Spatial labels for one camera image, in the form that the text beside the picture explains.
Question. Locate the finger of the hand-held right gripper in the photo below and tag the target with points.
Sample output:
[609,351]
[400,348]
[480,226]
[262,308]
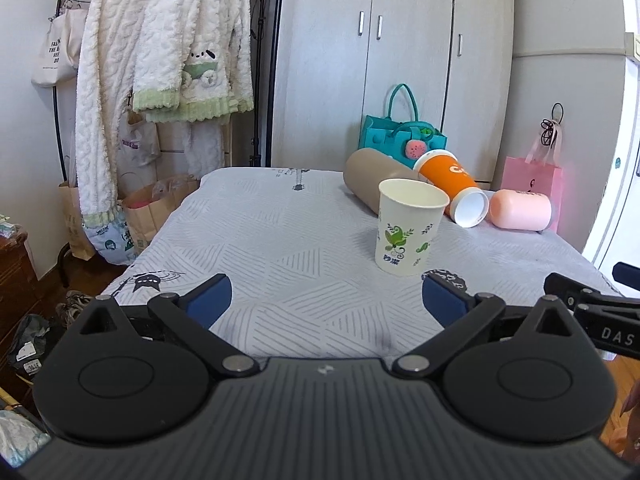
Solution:
[570,287]
[628,274]

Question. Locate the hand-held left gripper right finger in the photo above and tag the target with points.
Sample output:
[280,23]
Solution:
[442,301]

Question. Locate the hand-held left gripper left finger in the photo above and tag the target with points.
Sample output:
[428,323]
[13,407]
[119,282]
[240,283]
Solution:
[212,301]

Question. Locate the white paper cup green print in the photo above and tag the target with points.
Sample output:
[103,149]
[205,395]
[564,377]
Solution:
[407,232]

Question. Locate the pink cup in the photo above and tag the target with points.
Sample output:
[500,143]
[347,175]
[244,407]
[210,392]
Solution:
[520,210]

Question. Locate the orange paper cup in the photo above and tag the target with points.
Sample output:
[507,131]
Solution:
[447,176]

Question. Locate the beige cup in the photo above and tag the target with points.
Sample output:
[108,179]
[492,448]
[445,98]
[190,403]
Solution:
[367,172]

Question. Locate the person's right hand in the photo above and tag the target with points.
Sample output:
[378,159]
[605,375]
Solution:
[633,412]

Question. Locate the wide brown paper bag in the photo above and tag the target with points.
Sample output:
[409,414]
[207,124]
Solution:
[150,210]

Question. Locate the printed plastic bag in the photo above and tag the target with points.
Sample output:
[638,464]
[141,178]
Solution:
[110,240]

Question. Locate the pink gift bag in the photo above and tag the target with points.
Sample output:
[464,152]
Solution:
[530,175]

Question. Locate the grey sneaker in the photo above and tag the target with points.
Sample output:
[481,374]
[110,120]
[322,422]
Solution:
[75,307]

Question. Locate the white door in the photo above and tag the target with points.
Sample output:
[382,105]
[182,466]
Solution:
[622,135]

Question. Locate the pink watermelon charm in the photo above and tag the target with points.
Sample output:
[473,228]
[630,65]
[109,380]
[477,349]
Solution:
[416,148]

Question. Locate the narrow brown paper bag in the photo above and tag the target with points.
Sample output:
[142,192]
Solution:
[75,220]

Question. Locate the small white printed tote bag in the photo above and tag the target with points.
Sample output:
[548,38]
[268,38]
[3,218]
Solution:
[137,142]

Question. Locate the teal tote bag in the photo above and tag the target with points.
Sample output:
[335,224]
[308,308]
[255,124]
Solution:
[382,135]

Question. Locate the black plastic bag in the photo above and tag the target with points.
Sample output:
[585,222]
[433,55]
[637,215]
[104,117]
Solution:
[30,342]

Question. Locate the dark wooden cabinet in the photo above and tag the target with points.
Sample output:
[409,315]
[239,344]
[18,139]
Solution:
[15,285]

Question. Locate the long white fleece robe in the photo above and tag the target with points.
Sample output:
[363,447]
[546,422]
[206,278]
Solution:
[102,110]

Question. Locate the black coat rack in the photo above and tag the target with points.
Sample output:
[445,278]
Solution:
[59,125]

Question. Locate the grey wardrobe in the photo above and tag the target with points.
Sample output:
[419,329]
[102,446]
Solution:
[400,60]

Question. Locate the black tripod stand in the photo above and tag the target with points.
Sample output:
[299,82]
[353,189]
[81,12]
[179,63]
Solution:
[259,60]

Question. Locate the white fleece jacket green trim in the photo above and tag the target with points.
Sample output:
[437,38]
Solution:
[195,50]

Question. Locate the cream canvas tote bag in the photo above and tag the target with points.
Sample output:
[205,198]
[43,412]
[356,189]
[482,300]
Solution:
[57,45]

